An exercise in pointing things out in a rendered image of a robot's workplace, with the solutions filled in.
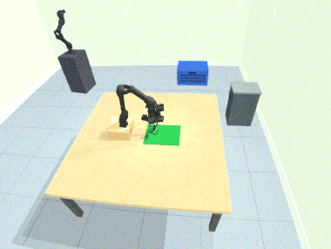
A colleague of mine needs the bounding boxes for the green circuit board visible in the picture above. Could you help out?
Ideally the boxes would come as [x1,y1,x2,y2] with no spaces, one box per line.
[143,124,181,146]

